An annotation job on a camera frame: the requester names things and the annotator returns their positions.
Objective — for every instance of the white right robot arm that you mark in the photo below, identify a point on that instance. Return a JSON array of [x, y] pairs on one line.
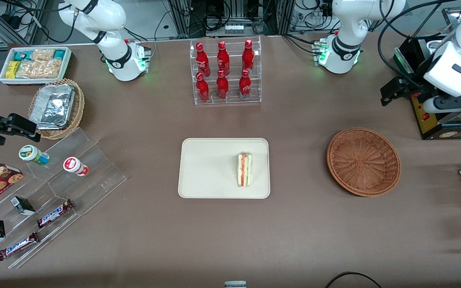
[[114, 48]]

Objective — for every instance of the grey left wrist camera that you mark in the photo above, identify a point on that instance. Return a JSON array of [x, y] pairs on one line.
[[430, 106]]

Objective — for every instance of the red label yogurt cup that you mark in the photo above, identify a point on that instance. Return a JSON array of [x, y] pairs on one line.
[[75, 166]]

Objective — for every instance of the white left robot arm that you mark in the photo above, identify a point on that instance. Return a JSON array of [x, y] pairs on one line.
[[346, 40]]

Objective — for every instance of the white power strip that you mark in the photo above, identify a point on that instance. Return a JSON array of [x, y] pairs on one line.
[[234, 28]]

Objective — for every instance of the yellow snack packet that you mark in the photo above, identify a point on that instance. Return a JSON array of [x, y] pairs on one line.
[[12, 69]]

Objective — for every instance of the round brown wicker basket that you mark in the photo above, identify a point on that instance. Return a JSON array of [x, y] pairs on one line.
[[362, 162]]

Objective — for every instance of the white rectangular snack bin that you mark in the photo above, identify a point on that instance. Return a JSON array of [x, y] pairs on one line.
[[6, 80]]

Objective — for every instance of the small grey device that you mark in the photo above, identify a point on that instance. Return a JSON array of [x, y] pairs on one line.
[[235, 284]]

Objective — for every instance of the brown snickers bar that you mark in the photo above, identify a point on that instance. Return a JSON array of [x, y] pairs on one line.
[[18, 245], [54, 213]]

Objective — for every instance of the silver foil container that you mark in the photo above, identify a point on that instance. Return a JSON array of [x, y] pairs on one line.
[[52, 106]]

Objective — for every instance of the small clear cracker bag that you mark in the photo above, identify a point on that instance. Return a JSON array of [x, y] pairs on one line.
[[42, 54]]

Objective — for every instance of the clear acrylic stepped stand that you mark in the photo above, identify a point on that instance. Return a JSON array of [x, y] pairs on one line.
[[94, 172]]

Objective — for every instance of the green label yogurt cup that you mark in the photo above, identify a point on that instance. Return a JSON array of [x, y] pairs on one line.
[[33, 154]]

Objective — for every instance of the triangular sandwich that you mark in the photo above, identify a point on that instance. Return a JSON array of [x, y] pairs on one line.
[[244, 170]]

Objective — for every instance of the large clear cracker bag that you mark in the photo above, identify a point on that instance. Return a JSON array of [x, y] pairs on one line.
[[40, 68]]

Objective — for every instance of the clear acrylic bottle rack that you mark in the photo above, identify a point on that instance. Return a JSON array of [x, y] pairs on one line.
[[233, 100]]

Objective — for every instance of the teal snack packet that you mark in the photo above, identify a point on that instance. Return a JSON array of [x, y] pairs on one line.
[[59, 54], [23, 55]]

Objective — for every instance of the red cola bottle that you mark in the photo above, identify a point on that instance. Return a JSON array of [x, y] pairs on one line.
[[202, 88], [202, 62], [245, 86], [248, 58], [223, 60], [222, 87]]

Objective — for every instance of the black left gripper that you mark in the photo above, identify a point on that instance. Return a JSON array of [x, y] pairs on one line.
[[415, 82]]

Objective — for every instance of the cream rectangular tray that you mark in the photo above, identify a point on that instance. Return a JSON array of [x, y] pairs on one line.
[[206, 168]]

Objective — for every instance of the oval light wicker basket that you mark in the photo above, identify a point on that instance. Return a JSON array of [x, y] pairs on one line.
[[79, 108]]

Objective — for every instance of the black food warmer machine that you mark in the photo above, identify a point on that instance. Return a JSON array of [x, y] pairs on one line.
[[428, 126]]

